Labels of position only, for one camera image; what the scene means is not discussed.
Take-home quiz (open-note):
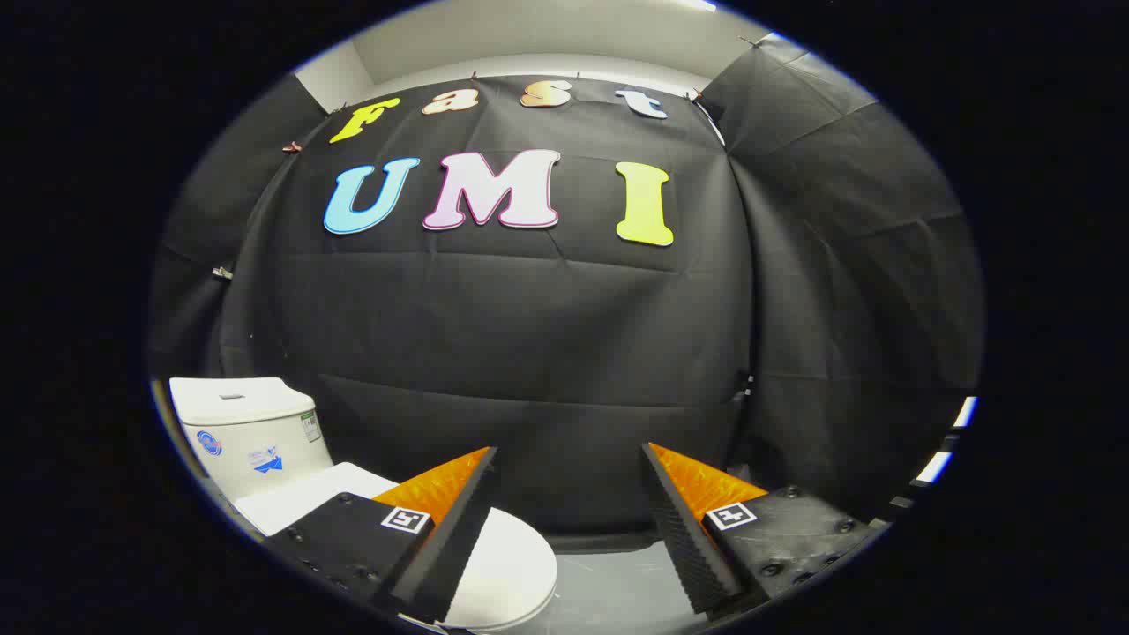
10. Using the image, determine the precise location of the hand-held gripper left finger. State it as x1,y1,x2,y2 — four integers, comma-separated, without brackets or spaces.
265,446,499,624

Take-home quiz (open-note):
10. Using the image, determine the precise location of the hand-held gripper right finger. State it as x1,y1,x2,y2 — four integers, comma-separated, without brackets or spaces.
640,442,877,616

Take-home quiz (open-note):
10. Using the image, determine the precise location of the black backdrop cloth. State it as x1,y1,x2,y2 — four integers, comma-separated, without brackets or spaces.
148,35,984,552

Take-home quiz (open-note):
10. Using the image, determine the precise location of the white black striped board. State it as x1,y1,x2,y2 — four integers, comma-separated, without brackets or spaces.
916,396,979,486

